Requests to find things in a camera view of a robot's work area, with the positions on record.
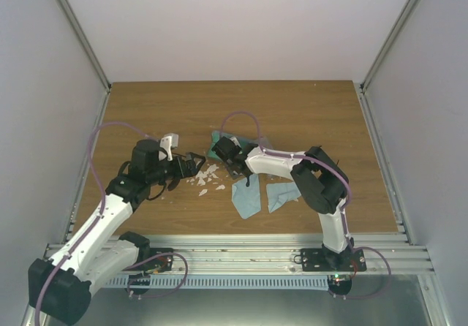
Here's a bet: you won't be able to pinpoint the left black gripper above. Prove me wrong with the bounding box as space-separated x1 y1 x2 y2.
148 152 205 186

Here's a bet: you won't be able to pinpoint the blue cleaning cloth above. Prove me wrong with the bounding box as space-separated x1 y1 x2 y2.
266 182 301 213
231 174 262 219

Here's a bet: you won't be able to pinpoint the teal glasses case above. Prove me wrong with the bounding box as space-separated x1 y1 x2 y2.
206 130 273 161

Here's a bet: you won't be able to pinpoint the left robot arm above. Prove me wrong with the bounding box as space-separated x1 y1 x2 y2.
28 134 206 325

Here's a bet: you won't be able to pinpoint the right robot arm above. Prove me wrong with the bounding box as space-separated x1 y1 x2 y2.
211 136 350 271

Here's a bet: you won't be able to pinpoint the grey glasses case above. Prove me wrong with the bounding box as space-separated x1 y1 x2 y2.
224 160 251 179

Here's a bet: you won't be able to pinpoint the white paper scraps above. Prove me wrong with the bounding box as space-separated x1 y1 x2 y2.
160 150 253 201

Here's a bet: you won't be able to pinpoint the crumpled blue cleaning cloth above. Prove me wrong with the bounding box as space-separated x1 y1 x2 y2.
266 182 301 213

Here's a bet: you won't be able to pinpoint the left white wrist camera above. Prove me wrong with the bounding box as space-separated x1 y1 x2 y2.
159 133 179 161

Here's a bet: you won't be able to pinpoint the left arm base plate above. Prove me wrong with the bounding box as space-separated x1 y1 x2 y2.
138 247 173 273

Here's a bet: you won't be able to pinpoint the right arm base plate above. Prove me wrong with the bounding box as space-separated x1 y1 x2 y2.
292 246 367 273

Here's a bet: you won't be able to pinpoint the slotted cable duct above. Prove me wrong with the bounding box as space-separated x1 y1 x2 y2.
54 274 330 290

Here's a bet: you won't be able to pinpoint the aluminium frame rail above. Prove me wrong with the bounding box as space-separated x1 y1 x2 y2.
148 232 434 275

